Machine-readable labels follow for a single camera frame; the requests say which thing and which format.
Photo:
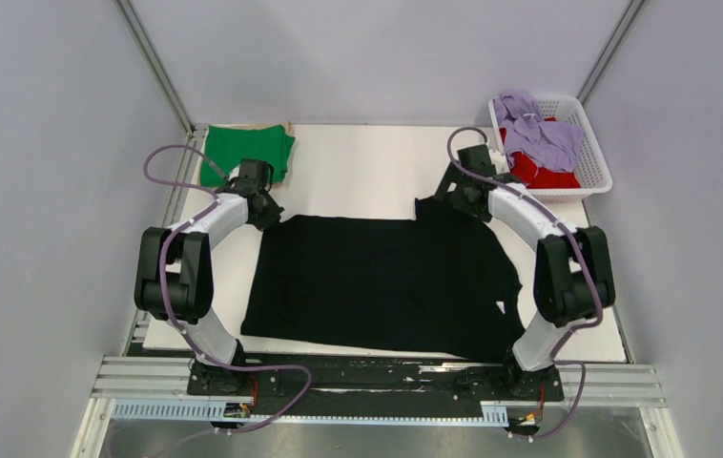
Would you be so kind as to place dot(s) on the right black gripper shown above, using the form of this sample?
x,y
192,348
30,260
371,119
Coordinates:
x,y
454,176

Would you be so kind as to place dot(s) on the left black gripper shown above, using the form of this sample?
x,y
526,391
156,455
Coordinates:
x,y
272,218

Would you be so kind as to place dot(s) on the black t shirt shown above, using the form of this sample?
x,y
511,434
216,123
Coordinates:
x,y
440,282

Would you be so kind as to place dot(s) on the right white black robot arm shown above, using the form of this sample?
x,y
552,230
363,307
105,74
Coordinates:
x,y
573,281

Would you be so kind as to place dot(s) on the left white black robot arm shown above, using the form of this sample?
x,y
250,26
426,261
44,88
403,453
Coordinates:
x,y
174,281

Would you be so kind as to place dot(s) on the folded green t shirt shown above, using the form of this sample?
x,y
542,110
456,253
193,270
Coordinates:
x,y
241,148

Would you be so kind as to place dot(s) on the red t shirt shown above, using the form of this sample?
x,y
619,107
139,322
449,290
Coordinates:
x,y
535,177

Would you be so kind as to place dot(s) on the lilac t shirt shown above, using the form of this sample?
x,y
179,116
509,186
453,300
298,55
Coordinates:
x,y
553,145

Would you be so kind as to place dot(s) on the white plastic laundry basket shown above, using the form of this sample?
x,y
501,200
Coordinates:
x,y
592,170

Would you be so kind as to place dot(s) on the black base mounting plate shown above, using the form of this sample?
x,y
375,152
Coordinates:
x,y
375,387

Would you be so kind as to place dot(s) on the aluminium frame rail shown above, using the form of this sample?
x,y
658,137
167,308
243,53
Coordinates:
x,y
150,55

